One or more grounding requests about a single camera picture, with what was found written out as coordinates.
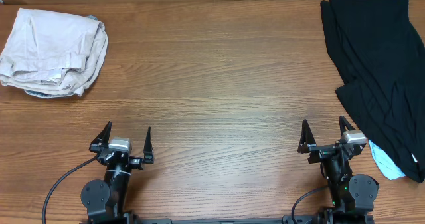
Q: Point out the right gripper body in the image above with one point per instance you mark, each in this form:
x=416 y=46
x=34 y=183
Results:
x=331 y=151

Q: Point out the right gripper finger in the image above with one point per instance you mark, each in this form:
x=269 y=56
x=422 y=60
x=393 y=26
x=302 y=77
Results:
x=344 y=125
x=306 y=135

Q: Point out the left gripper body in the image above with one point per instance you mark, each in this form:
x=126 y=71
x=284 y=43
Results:
x=120 y=157

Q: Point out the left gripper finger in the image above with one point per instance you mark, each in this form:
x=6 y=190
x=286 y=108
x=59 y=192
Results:
x=102 y=139
x=148 y=149

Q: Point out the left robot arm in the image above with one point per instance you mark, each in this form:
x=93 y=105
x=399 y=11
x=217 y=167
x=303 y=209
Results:
x=104 y=198

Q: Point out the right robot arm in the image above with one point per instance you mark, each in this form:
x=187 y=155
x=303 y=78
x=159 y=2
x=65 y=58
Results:
x=352 y=195

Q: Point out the folded beige clothes stack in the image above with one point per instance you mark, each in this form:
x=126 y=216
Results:
x=53 y=53

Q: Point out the light blue cloth right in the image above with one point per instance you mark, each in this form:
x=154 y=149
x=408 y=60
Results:
x=384 y=163

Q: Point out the light blue garment under beige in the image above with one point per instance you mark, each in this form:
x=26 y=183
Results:
x=46 y=96

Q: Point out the black garment pile right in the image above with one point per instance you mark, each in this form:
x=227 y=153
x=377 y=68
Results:
x=380 y=58

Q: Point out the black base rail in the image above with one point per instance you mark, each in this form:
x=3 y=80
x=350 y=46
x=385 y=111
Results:
x=300 y=219

